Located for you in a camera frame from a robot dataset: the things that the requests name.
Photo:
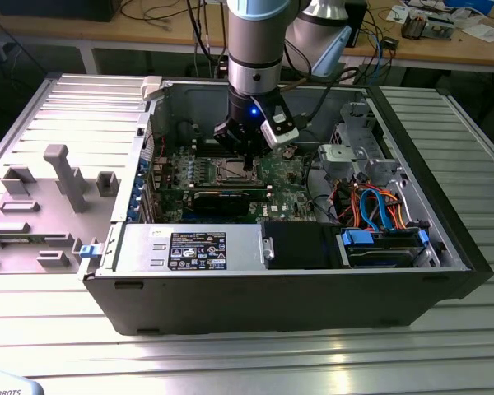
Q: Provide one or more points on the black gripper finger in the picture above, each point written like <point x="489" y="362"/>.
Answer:
<point x="226" y="136"/>
<point x="258" y="150"/>

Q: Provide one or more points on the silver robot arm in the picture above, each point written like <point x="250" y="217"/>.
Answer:
<point x="253" y="41"/>

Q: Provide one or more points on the CPU socket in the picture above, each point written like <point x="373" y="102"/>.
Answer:
<point x="219" y="160"/>

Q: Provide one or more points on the copper fin CPU cooler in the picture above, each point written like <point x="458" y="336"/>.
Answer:
<point x="413" y="26"/>

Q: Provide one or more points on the green motherboard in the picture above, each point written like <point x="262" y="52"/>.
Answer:
<point x="284" y="197"/>

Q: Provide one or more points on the silver drive cage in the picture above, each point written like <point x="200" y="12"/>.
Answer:
<point x="341" y="156"/>

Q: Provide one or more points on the pale grey case latch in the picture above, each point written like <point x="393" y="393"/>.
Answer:
<point x="151" y="88"/>

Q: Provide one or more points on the black drive bay box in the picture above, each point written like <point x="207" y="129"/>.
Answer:
<point x="296" y="247"/>

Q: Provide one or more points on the white printed tag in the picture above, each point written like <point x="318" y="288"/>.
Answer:
<point x="352" y="76"/>

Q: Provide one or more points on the blue disk carrier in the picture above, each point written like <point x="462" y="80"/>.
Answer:
<point x="356" y="238"/>

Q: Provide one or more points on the silver power supply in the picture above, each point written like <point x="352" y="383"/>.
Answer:
<point x="140" y="251"/>

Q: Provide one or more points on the small black box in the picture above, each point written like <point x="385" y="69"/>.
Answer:
<point x="360" y="24"/>

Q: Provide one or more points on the wooden workbench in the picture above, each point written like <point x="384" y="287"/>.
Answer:
<point x="107" y="35"/>

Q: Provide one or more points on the black PC case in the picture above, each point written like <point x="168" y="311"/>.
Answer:
<point x="271" y="304"/>

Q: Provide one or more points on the grey parts rack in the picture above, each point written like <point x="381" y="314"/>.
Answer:
<point x="72" y="181"/>

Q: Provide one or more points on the small black adapter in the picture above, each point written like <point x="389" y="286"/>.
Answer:
<point x="390" y="43"/>

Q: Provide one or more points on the hard disk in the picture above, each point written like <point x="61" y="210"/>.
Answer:
<point x="385" y="259"/>

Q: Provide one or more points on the blue case latch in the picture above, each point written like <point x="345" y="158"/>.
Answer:
<point x="89" y="252"/>

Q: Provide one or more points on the white paper sheet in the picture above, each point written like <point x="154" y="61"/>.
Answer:
<point x="483" y="33"/>
<point x="399" y="13"/>

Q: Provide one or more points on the black computer box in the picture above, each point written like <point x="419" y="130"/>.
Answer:
<point x="53" y="10"/>

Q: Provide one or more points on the silver metal box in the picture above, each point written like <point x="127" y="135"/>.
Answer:
<point x="440" y="29"/>

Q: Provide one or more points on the blue cardboard box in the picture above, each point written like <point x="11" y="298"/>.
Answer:
<point x="469" y="5"/>

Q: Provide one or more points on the pale blue teach pendant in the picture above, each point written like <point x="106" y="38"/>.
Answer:
<point x="8" y="387"/>

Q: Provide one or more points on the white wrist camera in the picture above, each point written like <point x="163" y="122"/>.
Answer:
<point x="280" y="131"/>

